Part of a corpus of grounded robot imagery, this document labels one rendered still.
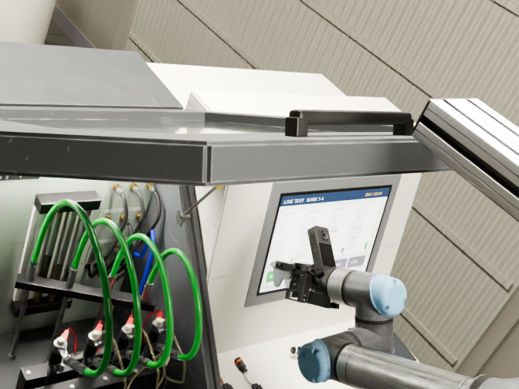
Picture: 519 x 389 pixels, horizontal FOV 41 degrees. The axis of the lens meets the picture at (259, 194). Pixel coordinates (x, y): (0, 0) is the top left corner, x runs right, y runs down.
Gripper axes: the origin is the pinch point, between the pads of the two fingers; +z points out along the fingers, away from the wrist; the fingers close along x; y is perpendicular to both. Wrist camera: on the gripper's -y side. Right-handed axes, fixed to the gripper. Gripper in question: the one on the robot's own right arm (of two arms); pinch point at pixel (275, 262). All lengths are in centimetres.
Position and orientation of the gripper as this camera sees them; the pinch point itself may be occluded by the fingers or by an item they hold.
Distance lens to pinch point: 158.4
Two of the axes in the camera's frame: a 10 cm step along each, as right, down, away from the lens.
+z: -6.4, -0.6, 7.6
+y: -1.5, 9.9, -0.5
